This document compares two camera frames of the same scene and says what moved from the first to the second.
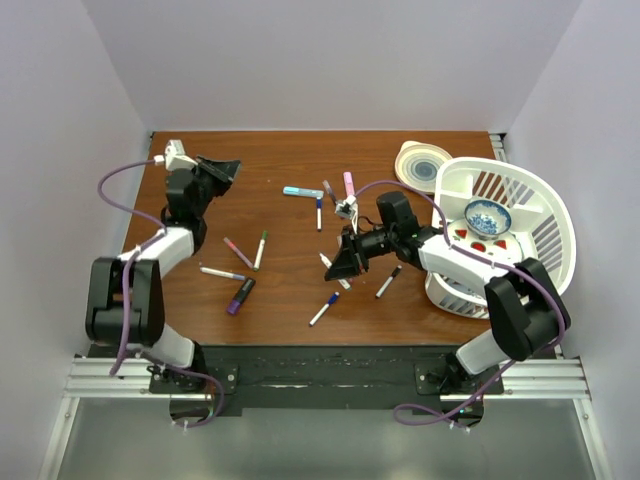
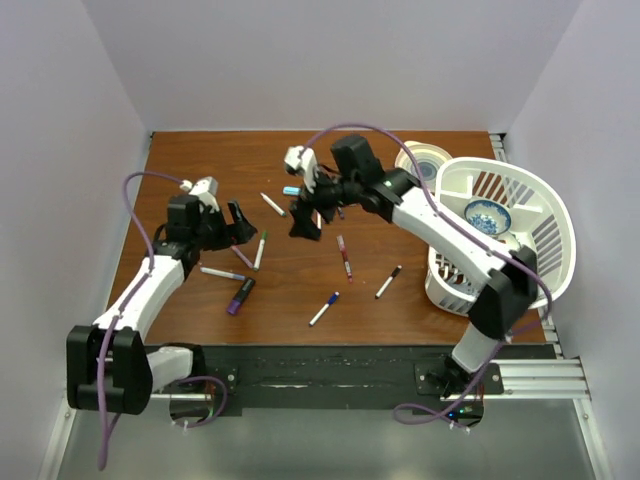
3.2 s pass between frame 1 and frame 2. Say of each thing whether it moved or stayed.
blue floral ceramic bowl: stayed
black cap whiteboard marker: stayed
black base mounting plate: stayed
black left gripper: moved
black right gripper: moved
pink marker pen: stayed
